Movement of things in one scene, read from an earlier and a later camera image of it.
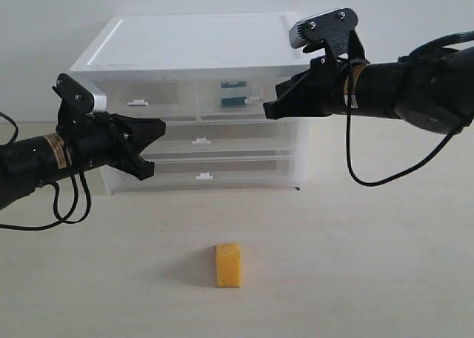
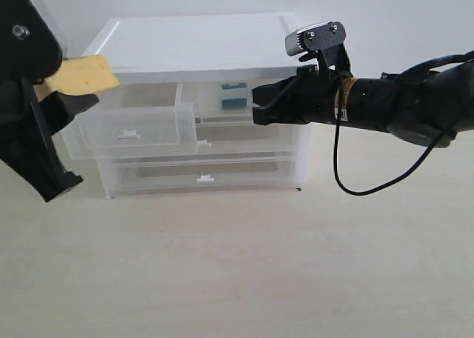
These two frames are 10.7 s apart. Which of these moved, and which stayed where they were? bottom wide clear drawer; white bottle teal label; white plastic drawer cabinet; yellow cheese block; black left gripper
Moved: black left gripper; yellow cheese block
Stayed: white plastic drawer cabinet; bottom wide clear drawer; white bottle teal label
